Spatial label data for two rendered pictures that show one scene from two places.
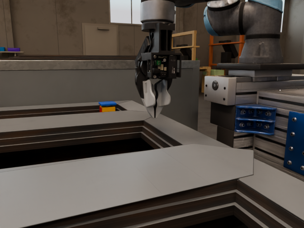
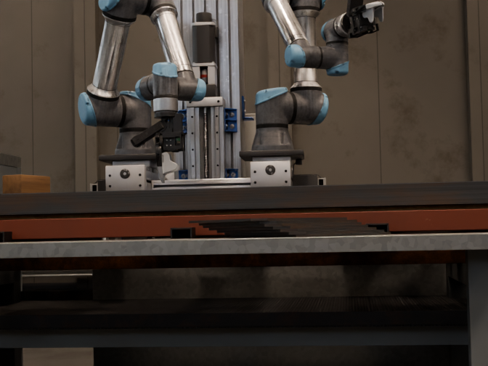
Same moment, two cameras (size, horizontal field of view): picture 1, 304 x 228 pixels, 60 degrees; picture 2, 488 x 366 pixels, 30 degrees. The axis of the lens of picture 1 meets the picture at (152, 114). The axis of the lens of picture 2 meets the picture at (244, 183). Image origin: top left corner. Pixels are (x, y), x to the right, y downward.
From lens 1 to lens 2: 2.51 m
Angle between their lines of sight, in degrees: 64
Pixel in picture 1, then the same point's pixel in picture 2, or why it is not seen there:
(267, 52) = (151, 145)
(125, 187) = not seen: hidden behind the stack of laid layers
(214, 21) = (99, 110)
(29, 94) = not seen: outside the picture
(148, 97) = (165, 165)
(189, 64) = (14, 161)
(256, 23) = (139, 118)
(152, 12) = (173, 105)
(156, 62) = (179, 139)
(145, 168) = not seen: hidden behind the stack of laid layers
